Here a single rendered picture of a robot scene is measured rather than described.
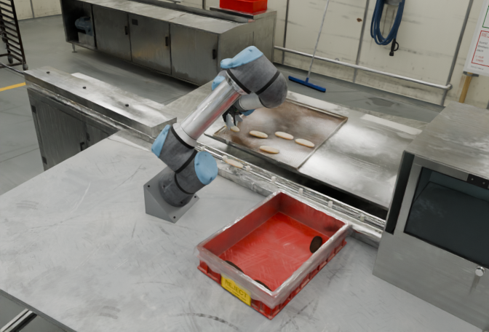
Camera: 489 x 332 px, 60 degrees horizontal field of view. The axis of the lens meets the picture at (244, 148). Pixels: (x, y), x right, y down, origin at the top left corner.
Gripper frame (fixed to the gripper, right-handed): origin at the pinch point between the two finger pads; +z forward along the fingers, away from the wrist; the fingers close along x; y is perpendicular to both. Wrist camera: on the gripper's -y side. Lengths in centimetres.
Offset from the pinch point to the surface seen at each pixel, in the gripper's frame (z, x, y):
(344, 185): 6, 7, 64
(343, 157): 6, 22, 52
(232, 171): 5.1, -20.2, 22.7
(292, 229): 7, -27, 65
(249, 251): 3, -47, 63
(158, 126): 1.4, -24.5, -29.1
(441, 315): 6, -22, 121
